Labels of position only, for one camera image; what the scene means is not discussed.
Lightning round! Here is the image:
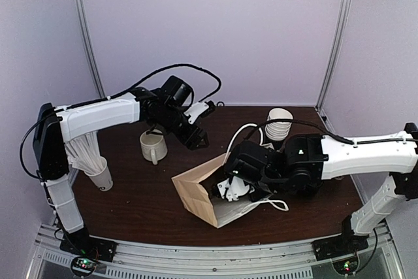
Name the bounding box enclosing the bundle of wrapped straws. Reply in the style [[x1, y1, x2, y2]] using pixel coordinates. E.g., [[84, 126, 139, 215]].
[[65, 131, 106, 175]]

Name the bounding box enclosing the aluminium front rail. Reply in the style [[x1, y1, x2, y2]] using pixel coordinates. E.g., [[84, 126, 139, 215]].
[[24, 223, 406, 278]]

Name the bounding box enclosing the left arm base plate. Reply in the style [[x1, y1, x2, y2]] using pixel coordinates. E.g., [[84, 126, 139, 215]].
[[59, 234, 117, 262]]

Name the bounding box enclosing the left aluminium corner post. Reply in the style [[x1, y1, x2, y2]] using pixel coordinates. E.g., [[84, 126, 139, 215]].
[[74, 0, 106, 97]]

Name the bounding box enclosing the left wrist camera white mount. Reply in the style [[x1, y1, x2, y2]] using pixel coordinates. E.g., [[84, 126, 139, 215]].
[[184, 101, 216, 125]]

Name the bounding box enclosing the brown paper takeout bag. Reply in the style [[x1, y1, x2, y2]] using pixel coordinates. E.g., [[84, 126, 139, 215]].
[[171, 123, 290, 229]]

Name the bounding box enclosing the stack of paper cups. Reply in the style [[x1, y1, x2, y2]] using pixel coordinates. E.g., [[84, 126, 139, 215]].
[[265, 108, 293, 150]]

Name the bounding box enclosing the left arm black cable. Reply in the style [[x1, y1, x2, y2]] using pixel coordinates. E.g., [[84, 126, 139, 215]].
[[19, 62, 222, 178]]

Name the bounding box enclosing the clear glass pitcher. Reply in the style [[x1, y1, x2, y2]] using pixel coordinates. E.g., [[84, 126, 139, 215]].
[[139, 129, 168, 165]]

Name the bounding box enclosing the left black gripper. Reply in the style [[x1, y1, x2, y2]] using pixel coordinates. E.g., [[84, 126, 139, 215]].
[[153, 105, 210, 150]]

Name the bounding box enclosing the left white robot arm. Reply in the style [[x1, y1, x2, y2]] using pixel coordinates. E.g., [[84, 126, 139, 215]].
[[33, 76, 215, 255]]

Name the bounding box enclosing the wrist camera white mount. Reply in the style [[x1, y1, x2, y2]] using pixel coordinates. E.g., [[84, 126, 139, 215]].
[[211, 176, 255, 202], [184, 101, 216, 125]]

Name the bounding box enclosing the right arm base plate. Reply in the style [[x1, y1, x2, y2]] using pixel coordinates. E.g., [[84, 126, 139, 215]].
[[312, 235, 368, 261]]

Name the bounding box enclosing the white cup holding straws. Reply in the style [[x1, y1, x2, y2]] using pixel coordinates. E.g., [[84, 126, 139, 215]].
[[86, 156, 113, 191]]

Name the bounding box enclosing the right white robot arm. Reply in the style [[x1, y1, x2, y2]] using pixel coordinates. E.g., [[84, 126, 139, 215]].
[[217, 122, 417, 256]]

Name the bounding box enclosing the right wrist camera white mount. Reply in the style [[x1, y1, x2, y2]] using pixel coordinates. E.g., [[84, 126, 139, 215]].
[[211, 176, 255, 202]]

